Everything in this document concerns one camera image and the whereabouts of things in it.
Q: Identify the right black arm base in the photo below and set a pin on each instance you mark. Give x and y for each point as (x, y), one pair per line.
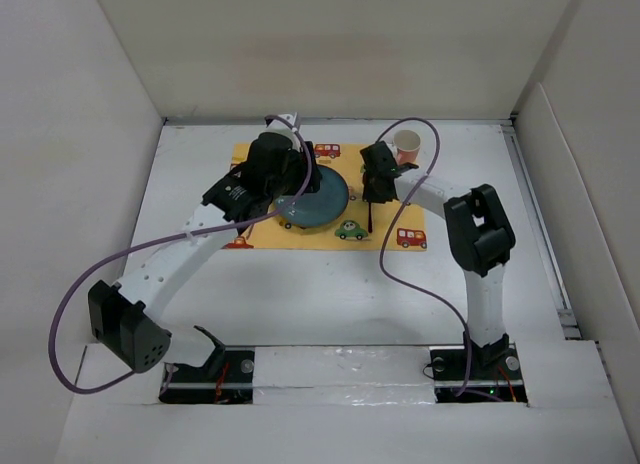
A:
(500, 382)

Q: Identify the dark teal plate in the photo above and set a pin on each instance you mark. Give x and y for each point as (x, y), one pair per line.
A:
(317, 209)

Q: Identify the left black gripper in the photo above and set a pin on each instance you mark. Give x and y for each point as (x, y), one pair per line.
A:
(312, 176)

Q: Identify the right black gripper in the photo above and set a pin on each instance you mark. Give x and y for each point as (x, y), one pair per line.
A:
(370, 195)

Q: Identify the yellow car print cloth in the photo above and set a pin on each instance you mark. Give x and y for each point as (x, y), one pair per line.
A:
(349, 232)

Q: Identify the purple metallic spoon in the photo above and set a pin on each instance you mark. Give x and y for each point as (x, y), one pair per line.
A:
(370, 225)

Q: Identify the pink cup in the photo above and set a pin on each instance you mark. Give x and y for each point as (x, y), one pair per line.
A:
(407, 144)

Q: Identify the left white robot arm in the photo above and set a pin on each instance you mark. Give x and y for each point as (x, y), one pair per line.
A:
(127, 316)

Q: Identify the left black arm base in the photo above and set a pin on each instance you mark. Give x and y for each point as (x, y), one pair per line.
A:
(227, 379)

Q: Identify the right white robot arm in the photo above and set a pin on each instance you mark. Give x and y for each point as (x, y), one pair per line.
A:
(479, 233)

